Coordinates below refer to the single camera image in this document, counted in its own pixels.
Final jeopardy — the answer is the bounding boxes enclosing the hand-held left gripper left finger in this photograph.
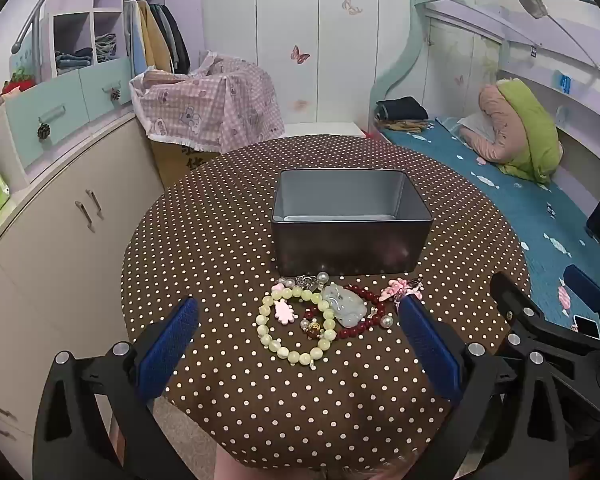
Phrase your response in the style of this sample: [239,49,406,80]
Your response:
[32,296,201,480]

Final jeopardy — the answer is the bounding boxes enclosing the white pearl charm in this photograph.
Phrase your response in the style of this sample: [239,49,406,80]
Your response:
[370,307,397,330]

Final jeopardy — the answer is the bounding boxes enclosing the grey metal handrail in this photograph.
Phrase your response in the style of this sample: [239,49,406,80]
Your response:
[11,0,76,53]

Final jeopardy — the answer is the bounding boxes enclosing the round table, polka-dot cloth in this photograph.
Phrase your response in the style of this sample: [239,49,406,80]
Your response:
[121,135,531,471]

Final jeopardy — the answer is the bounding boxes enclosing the smartphone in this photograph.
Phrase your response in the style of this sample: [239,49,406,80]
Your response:
[572,314,600,340]

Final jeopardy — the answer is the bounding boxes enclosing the hanging dark jacket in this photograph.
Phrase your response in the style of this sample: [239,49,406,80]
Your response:
[150,4,191,75]

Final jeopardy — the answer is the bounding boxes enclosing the cardboard box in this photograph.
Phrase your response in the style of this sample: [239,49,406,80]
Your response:
[150,137,216,186]

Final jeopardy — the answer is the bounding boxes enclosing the dark metal tin box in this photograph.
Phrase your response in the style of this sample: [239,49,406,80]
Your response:
[271,169,435,277]

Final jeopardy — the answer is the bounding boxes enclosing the person's pink clothing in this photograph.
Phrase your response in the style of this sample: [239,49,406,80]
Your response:
[215,447,416,480]

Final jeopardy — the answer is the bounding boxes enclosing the silver pearl keychain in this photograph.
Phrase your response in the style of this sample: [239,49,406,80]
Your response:
[278,271,331,293]

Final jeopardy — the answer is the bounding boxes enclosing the dark red bead bracelet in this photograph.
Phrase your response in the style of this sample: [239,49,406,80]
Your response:
[300,284,388,342]

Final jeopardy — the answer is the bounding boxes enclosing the white cabinet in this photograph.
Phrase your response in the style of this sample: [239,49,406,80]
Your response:
[0,110,166,461]

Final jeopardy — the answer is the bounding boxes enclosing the pink flower keychain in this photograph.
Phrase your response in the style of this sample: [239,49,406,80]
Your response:
[380,276,426,306]

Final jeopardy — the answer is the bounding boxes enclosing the hanging yellow garment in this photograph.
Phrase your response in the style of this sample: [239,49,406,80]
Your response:
[137,1,173,76]

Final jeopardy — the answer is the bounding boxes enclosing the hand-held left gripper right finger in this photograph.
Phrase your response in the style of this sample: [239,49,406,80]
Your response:
[399,296,571,480]

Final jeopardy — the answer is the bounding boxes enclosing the pale green bead bracelet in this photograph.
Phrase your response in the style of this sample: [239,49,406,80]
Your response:
[256,287,338,367]

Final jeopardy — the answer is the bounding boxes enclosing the pale jade pendant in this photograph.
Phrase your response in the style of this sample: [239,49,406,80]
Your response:
[321,282,368,328]

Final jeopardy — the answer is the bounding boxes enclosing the mustard folded clothes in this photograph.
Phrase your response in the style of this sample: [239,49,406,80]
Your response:
[377,119,431,135]

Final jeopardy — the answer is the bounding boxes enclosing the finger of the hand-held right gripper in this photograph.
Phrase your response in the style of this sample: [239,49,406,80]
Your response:
[489,272,600,361]
[562,264,600,321]

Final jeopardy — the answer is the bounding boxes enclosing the white pillow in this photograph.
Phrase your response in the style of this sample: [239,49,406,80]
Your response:
[457,112,496,143]

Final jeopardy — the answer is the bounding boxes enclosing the white wardrobe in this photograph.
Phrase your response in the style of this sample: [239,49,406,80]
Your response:
[200,0,416,136]

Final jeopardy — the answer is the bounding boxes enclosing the teal drawer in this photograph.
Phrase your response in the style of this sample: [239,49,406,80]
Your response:
[79,57,133,123]
[5,80,87,171]

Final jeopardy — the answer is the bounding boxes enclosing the hanging light blue garment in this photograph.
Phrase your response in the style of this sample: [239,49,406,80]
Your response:
[127,2,148,78]

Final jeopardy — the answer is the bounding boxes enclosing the folded blue jeans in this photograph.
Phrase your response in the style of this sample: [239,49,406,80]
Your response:
[56,47,93,68]

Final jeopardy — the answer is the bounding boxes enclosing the folded grey clothes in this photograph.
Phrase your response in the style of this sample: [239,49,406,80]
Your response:
[95,33,118,61]

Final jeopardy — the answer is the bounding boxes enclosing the red plush toy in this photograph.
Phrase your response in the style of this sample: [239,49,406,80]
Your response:
[2,72,36,96]

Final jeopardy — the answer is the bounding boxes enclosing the blue patterned bedsheet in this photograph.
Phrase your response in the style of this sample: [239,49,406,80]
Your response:
[375,117,600,346]

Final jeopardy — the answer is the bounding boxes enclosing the pink checked covered box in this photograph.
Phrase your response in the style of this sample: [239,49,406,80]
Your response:
[130,51,286,155]

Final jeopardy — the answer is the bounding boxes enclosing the dark folded clothes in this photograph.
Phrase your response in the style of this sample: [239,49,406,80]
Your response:
[376,96,429,122]

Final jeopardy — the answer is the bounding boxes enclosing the pink pillow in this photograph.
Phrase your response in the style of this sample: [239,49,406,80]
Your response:
[460,82,521,163]

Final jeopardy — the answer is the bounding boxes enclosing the teal bunk bed frame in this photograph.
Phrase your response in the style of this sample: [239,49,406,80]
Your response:
[369,0,600,133]

